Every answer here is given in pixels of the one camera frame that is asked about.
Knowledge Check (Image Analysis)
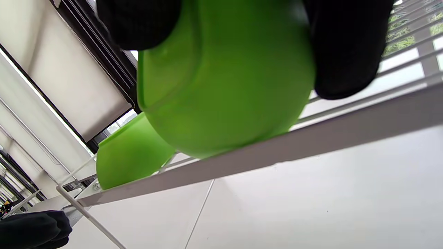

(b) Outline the small green plastic bowl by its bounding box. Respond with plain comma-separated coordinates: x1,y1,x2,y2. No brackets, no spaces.
96,112,177,190

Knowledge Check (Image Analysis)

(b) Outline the person's left hand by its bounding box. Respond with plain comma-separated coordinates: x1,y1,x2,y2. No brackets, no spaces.
0,210,73,249

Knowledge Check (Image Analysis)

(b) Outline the person's right hand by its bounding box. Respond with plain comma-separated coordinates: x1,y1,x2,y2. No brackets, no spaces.
96,0,395,100

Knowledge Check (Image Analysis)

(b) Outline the large green plastic bowl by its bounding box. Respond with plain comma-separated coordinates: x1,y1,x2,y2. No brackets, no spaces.
137,0,316,159

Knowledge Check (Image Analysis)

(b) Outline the white wire dish rack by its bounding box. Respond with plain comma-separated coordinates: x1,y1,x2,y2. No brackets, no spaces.
55,0,443,249

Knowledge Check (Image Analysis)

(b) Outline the black window frame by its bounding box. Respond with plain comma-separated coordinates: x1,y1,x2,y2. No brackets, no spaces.
50,0,142,115

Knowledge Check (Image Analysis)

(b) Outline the beige roller window blind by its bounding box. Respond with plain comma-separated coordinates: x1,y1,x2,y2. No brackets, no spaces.
0,0,134,143

